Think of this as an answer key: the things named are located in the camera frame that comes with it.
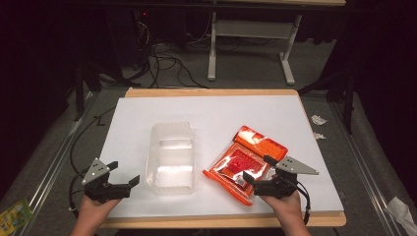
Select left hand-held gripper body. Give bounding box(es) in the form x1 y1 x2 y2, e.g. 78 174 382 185
81 157 132 204

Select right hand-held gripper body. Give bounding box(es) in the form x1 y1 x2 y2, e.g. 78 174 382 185
252 155 320 200

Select orange plastic packet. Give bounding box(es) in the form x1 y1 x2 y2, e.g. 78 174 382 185
202 125 290 207

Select clear plastic container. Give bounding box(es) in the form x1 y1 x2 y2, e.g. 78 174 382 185
145 121 197 197

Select person's left hand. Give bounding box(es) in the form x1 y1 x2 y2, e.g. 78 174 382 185
76 194 123 232

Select person's right hand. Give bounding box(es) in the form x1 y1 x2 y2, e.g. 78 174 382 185
260 190 305 229

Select white table sheet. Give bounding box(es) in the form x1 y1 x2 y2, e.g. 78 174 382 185
97 94 345 219

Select black metal stand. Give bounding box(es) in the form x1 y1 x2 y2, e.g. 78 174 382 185
297 70 358 136
72 58 103 123

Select green printed packet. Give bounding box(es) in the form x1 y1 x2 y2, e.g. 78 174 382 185
0 198 35 236

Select white crumpled cloth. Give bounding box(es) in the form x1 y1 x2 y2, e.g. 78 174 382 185
385 196 417 236

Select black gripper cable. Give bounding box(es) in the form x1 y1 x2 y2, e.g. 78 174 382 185
67 115 106 219
294 179 312 226

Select metal floor rail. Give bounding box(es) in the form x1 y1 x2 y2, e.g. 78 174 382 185
328 100 399 236
11 90 99 236

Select tangle of black floor cables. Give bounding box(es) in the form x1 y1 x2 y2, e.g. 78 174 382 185
129 19 210 89

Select white metal desk frame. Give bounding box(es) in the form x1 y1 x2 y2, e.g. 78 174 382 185
207 11 303 87

